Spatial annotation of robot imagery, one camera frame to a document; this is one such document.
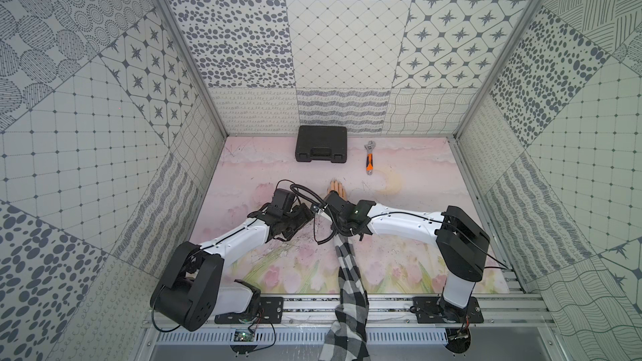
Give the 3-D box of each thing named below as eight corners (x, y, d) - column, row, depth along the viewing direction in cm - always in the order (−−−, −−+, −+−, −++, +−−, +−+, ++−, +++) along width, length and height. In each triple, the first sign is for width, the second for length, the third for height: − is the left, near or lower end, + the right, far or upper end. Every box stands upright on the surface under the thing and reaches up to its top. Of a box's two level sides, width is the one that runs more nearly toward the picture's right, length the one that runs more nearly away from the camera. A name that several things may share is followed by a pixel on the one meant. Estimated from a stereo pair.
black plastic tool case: (295, 164, 112) (294, 156, 108) (299, 131, 126) (298, 123, 122) (347, 164, 112) (348, 156, 108) (345, 131, 126) (346, 123, 122)
